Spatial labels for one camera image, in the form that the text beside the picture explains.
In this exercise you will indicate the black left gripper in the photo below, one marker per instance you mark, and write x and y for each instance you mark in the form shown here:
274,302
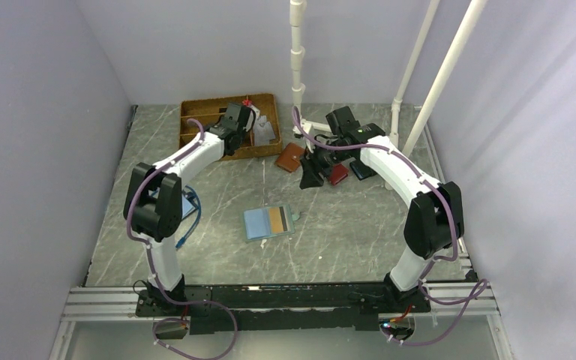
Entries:
245,130

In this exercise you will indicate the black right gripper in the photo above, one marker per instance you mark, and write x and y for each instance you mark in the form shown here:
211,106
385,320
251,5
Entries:
311,177

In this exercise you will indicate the orange credit card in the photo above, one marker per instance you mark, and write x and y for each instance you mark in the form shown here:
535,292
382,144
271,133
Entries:
277,218

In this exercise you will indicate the green card holder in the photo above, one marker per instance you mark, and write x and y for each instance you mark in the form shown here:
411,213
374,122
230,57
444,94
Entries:
256,223

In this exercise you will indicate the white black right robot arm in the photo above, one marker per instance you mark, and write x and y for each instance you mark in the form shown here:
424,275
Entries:
434,220

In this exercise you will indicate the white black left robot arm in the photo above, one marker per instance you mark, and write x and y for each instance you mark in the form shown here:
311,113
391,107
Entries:
165,279

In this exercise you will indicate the red leather card holder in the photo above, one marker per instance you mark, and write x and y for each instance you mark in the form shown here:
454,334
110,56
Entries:
338,173

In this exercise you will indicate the brown leather card holder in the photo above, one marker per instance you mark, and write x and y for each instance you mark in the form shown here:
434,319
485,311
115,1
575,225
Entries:
289,159

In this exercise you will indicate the dark blue card holder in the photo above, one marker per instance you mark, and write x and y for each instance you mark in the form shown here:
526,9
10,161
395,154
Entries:
361,171

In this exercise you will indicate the light blue card holder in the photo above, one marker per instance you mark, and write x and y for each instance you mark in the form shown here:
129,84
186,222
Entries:
186,204

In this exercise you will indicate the woven wicker tray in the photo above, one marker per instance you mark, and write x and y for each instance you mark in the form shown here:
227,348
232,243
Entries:
208,111

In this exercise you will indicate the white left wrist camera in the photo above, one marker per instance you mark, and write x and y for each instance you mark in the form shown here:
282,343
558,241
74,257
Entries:
249,104

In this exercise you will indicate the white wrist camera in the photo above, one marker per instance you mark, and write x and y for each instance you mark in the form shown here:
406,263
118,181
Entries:
249,104
303,130

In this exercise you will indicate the white pvc pipe frame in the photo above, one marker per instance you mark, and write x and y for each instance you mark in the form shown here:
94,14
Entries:
370,51

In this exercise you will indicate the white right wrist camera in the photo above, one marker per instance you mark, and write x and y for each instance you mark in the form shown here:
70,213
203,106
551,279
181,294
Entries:
303,130

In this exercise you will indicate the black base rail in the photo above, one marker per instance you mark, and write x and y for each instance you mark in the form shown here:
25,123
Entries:
281,306

